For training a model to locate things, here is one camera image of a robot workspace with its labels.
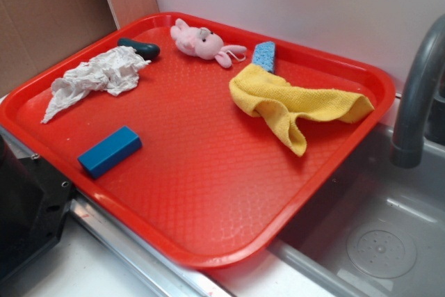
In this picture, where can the grey faucet spout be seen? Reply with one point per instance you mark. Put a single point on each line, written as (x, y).
(420, 113)

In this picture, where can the red plastic tray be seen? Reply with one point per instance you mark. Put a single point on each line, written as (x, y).
(211, 185)

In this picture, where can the pink plush bunny toy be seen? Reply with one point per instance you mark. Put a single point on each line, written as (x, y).
(205, 44)

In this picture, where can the dark green curved object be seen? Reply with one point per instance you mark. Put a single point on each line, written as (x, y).
(147, 51)

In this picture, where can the blue sponge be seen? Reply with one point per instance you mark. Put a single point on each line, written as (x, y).
(264, 56)

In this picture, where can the yellow microfibre cloth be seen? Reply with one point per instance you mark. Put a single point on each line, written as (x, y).
(260, 94)

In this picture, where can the crumpled white paper towel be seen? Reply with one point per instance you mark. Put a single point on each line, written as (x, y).
(114, 72)

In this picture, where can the grey plastic sink basin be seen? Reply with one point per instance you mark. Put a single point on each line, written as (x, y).
(373, 229)

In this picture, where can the blue rectangular block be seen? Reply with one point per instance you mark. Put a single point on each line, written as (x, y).
(109, 152)

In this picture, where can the brown cardboard panel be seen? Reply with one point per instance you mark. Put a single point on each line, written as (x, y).
(37, 34)

